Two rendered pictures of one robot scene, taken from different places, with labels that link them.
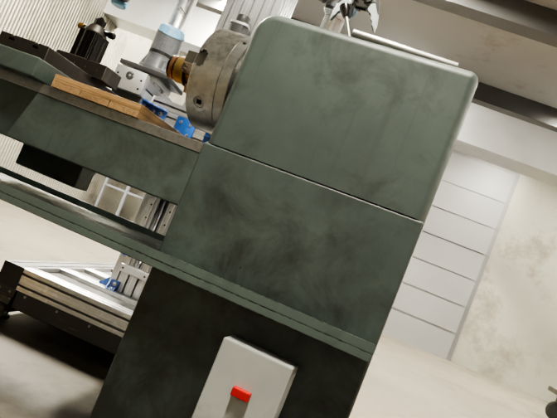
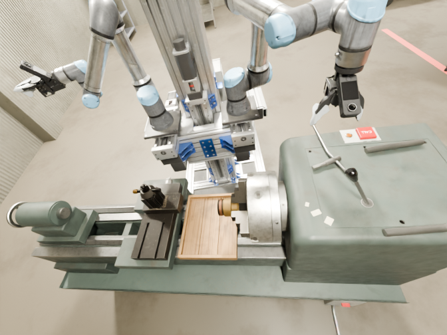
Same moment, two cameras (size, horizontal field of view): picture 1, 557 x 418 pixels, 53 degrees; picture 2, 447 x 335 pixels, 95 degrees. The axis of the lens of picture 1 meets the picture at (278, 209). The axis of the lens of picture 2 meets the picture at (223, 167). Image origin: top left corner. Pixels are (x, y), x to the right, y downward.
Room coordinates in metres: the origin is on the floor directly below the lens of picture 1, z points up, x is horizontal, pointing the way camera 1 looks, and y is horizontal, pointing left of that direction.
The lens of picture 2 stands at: (1.27, 0.39, 1.94)
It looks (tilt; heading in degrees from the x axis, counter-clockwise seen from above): 51 degrees down; 2
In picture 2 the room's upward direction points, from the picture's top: 17 degrees counter-clockwise
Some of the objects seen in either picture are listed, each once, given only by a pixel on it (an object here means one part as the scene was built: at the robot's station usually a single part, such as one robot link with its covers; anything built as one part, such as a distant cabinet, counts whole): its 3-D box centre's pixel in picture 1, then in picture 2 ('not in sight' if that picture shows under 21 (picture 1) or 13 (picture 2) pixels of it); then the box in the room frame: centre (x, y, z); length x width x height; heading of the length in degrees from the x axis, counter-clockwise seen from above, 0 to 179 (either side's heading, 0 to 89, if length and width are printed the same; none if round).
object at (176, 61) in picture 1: (184, 70); (228, 207); (1.73, 0.44, 1.08); 0.09 x 0.09 x 0.09; 76
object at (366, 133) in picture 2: not in sight; (365, 133); (1.80, -0.20, 1.26); 0.06 x 0.06 x 0.02; 76
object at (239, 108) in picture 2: not in sight; (237, 101); (2.33, 0.23, 1.21); 0.15 x 0.15 x 0.10
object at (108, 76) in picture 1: (87, 70); (163, 203); (1.91, 0.79, 1.00); 0.20 x 0.10 x 0.05; 76
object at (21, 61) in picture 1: (49, 85); (155, 219); (1.88, 0.88, 0.89); 0.53 x 0.30 x 0.06; 166
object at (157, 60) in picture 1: (157, 65); (159, 116); (2.40, 0.72, 1.21); 0.15 x 0.15 x 0.10
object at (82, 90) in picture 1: (124, 114); (210, 224); (1.77, 0.57, 0.88); 0.36 x 0.30 x 0.04; 166
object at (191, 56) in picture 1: (196, 64); (244, 224); (1.63, 0.39, 1.09); 0.12 x 0.11 x 0.05; 166
